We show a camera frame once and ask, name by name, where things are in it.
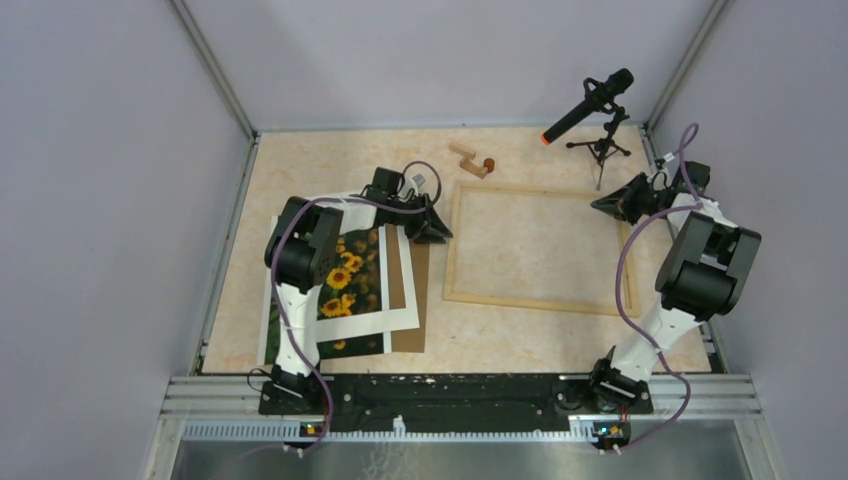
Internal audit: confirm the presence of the upright wooden block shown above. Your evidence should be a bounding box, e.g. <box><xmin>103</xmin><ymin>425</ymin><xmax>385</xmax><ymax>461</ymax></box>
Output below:
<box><xmin>459</xmin><ymin>157</ymin><xmax>491</xmax><ymax>179</ymax></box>

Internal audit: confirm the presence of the black microphone tripod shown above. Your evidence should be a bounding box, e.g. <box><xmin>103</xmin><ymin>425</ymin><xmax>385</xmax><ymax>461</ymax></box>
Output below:
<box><xmin>566</xmin><ymin>105</ymin><xmax>632</xmax><ymax>191</ymax></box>

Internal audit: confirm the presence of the flat wooden block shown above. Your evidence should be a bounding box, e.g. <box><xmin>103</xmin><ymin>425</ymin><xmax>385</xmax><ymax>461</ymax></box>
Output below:
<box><xmin>448</xmin><ymin>142</ymin><xmax>477</xmax><ymax>160</ymax></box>

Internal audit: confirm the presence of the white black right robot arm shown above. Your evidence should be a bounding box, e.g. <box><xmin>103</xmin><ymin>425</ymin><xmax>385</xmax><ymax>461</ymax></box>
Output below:
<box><xmin>586</xmin><ymin>161</ymin><xmax>762</xmax><ymax>413</ymax></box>

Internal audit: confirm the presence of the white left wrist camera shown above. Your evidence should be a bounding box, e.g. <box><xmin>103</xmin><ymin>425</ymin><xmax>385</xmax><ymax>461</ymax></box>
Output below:
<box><xmin>408</xmin><ymin>174</ymin><xmax>426</xmax><ymax>192</ymax></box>

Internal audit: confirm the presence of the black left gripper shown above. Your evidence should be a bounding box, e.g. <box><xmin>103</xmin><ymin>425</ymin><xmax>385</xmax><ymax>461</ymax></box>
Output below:
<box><xmin>386</xmin><ymin>192</ymin><xmax>452</xmax><ymax>244</ymax></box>

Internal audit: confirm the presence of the brown cardboard backing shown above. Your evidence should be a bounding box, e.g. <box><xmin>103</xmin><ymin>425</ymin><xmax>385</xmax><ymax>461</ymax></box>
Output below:
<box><xmin>385</xmin><ymin>225</ymin><xmax>430</xmax><ymax>353</ymax></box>

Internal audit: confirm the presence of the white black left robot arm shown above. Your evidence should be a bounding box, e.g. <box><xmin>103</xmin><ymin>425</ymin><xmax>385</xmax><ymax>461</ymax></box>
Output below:
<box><xmin>260</xmin><ymin>167</ymin><xmax>453</xmax><ymax>414</ymax></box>

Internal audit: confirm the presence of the light wooden picture frame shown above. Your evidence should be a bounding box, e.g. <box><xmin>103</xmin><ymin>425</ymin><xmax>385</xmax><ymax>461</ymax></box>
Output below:
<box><xmin>443</xmin><ymin>182</ymin><xmax>641</xmax><ymax>316</ymax></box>

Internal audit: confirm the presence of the black microphone orange tip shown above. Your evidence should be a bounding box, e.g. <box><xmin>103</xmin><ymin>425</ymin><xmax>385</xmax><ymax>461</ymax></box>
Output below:
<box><xmin>541</xmin><ymin>68</ymin><xmax>634</xmax><ymax>145</ymax></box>

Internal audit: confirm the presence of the white mat board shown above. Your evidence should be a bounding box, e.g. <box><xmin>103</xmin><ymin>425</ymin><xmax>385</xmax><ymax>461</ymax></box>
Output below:
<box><xmin>257</xmin><ymin>225</ymin><xmax>418</xmax><ymax>365</ymax></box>

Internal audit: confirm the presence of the sunflower photo print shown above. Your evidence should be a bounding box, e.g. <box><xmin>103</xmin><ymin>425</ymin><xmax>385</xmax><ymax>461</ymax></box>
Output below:
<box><xmin>264</xmin><ymin>225</ymin><xmax>387</xmax><ymax>366</ymax></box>

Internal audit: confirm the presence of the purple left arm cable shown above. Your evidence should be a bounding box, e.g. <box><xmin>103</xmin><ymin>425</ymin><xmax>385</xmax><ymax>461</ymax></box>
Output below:
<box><xmin>268</xmin><ymin>160</ymin><xmax>444</xmax><ymax>458</ymax></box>

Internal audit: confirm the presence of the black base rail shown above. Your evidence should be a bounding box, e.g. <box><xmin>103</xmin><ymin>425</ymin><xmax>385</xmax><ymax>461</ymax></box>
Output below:
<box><xmin>258</xmin><ymin>373</ymin><xmax>654</xmax><ymax>434</ymax></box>

